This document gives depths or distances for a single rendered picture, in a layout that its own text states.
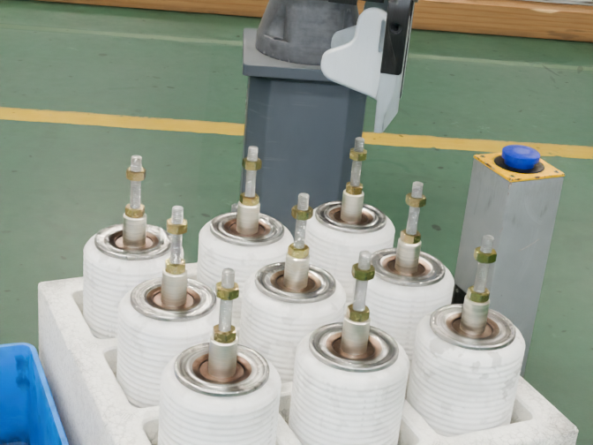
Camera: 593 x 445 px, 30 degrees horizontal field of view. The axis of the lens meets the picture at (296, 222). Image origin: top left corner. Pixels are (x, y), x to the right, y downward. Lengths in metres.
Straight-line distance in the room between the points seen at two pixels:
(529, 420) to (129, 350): 0.36
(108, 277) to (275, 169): 0.54
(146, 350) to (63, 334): 0.14
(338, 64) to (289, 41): 0.70
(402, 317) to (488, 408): 0.13
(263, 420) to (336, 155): 0.72
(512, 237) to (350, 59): 0.44
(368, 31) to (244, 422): 0.31
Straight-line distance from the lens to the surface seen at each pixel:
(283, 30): 1.52
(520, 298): 1.24
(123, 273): 1.04
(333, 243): 1.13
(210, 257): 1.10
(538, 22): 3.03
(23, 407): 1.21
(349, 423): 0.92
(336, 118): 1.52
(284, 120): 1.52
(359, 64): 0.80
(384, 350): 0.93
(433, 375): 0.97
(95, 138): 2.04
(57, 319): 1.09
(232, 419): 0.86
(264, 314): 0.99
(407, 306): 1.04
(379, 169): 1.99
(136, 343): 0.96
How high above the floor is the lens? 0.73
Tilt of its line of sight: 25 degrees down
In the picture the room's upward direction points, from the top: 5 degrees clockwise
